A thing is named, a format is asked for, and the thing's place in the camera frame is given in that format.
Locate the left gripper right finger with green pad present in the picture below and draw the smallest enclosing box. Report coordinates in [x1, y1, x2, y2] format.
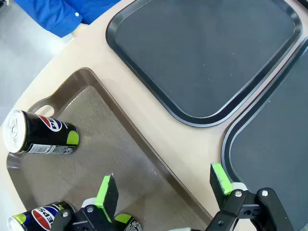
[206, 163, 294, 231]

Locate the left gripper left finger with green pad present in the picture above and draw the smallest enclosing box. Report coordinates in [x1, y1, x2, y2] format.
[50, 173, 121, 231]

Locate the black plastic tray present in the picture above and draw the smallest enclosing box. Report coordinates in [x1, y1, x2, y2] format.
[221, 36, 308, 231]
[105, 0, 303, 128]

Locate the black Pepsi can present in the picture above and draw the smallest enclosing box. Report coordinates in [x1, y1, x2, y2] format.
[7, 201, 143, 231]
[2, 109, 80, 155]

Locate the person's blue shirt torso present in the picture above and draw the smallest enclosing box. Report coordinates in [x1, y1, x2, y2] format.
[13, 0, 122, 39]

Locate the brown plastic tray with handle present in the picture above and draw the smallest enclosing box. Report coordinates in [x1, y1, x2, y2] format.
[6, 67, 214, 231]

